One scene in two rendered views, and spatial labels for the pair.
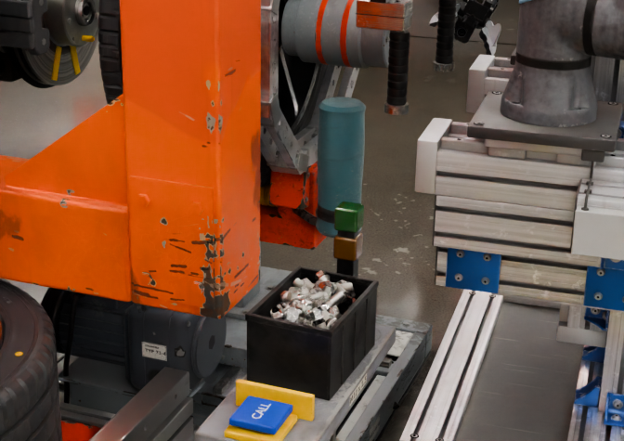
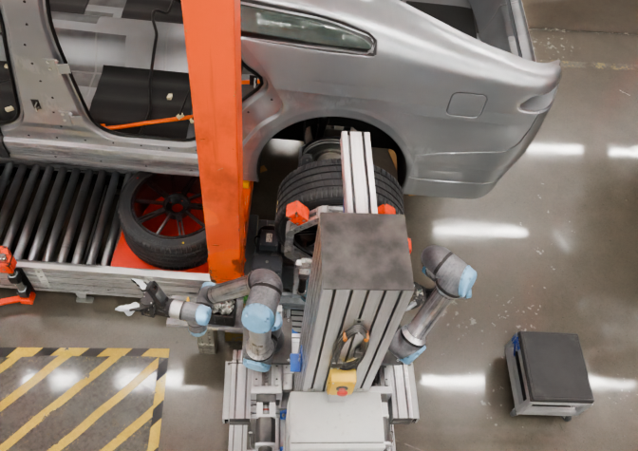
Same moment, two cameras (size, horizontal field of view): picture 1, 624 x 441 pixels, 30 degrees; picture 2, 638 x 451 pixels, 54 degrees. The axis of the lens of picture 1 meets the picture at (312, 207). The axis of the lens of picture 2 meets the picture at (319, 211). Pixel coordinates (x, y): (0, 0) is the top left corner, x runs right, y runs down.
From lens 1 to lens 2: 2.97 m
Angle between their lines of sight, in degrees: 59
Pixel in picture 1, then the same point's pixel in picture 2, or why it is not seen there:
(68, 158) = not seen: hidden behind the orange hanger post
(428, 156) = not seen: hidden behind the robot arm
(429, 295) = (431, 342)
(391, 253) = (466, 317)
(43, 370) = (182, 251)
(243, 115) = (225, 254)
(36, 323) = (201, 239)
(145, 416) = (195, 279)
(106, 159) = not seen: hidden behind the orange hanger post
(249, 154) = (230, 261)
